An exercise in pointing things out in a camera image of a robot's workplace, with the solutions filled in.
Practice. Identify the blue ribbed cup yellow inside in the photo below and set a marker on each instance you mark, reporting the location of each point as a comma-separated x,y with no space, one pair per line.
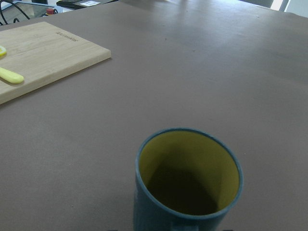
186,180

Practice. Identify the lemon slice toy top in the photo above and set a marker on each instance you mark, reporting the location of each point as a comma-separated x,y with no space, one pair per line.
3,51

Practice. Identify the bamboo cutting board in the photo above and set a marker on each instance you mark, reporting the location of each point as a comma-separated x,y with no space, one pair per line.
43,53

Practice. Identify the yellow plastic toy knife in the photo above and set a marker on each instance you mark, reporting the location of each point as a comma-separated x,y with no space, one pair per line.
10,76

